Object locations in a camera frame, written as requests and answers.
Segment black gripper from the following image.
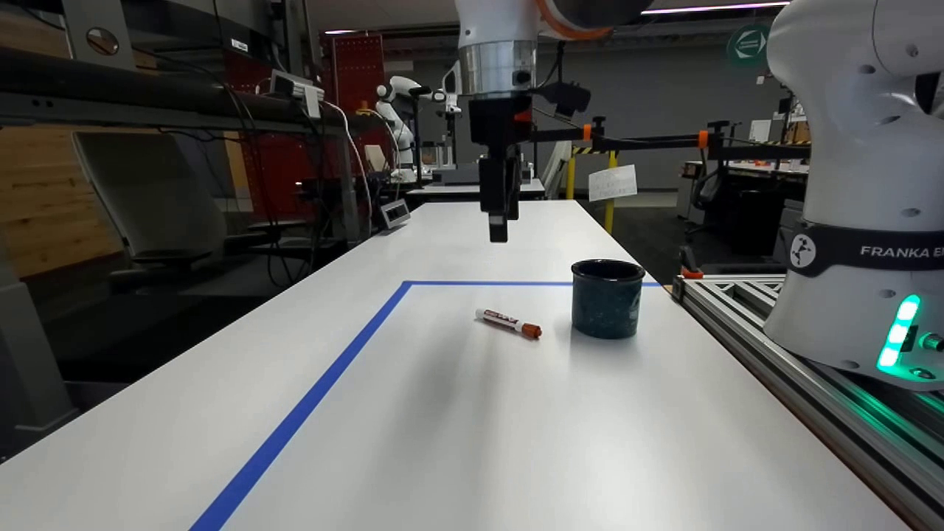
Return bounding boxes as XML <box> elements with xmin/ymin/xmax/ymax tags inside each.
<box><xmin>467</xmin><ymin>90</ymin><xmax>539</xmax><ymax>245</ymax></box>

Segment red brown marker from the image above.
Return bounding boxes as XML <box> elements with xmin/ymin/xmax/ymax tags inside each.
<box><xmin>476</xmin><ymin>306</ymin><xmax>545</xmax><ymax>344</ymax></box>

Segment white cable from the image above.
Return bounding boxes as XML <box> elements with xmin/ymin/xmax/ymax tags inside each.
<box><xmin>321</xmin><ymin>98</ymin><xmax>385</xmax><ymax>235</ymax></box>

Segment black boom bar orange clamps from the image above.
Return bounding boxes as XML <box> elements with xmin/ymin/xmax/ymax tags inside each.
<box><xmin>535</xmin><ymin>115</ymin><xmax>814</xmax><ymax>162</ymax></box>

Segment black shelf beam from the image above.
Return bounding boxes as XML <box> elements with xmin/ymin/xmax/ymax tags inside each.
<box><xmin>0</xmin><ymin>43</ymin><xmax>343</xmax><ymax>137</ymax></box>

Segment white power strip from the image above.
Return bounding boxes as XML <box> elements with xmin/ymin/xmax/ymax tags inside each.
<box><xmin>268</xmin><ymin>68</ymin><xmax>327</xmax><ymax>120</ymax></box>

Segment green round sign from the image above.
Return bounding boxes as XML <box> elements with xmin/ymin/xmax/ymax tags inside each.
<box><xmin>725</xmin><ymin>24</ymin><xmax>778</xmax><ymax>72</ymax></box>

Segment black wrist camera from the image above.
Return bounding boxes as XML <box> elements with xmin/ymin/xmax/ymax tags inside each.
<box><xmin>535</xmin><ymin>78</ymin><xmax>595</xmax><ymax>120</ymax></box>

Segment aluminium rail frame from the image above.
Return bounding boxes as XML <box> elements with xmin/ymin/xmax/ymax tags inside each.
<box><xmin>671</xmin><ymin>272</ymin><xmax>944</xmax><ymax>531</ymax></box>

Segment white paper sign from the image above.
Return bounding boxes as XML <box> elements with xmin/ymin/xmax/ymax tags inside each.
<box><xmin>584</xmin><ymin>162</ymin><xmax>640</xmax><ymax>205</ymax></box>

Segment black equipment cart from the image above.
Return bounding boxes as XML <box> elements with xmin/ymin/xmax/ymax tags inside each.
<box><xmin>685</xmin><ymin>155</ymin><xmax>814</xmax><ymax>266</ymax></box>

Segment wooden panel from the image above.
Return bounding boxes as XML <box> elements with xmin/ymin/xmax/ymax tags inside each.
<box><xmin>0</xmin><ymin>124</ymin><xmax>128</xmax><ymax>280</ymax></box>

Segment white background table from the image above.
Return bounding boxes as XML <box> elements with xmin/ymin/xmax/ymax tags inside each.
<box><xmin>405</xmin><ymin>173</ymin><xmax>548</xmax><ymax>205</ymax></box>

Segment yellow post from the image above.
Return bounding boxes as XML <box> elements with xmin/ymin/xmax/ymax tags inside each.
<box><xmin>563</xmin><ymin>143</ymin><xmax>581</xmax><ymax>204</ymax></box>
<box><xmin>603</xmin><ymin>143</ymin><xmax>622</xmax><ymax>235</ymax></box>

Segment grey machine housing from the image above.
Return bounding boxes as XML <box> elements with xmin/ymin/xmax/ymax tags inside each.
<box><xmin>0</xmin><ymin>257</ymin><xmax>76</xmax><ymax>457</ymax></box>

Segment dark blue mug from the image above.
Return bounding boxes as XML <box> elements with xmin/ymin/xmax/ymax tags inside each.
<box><xmin>570</xmin><ymin>257</ymin><xmax>650</xmax><ymax>342</ymax></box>

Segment red tool cabinet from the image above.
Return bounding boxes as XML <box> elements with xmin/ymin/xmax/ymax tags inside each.
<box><xmin>321</xmin><ymin>27</ymin><xmax>390</xmax><ymax>124</ymax></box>

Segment small grey display device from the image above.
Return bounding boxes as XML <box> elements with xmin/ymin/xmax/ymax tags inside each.
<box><xmin>379</xmin><ymin>193</ymin><xmax>414</xmax><ymax>233</ymax></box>

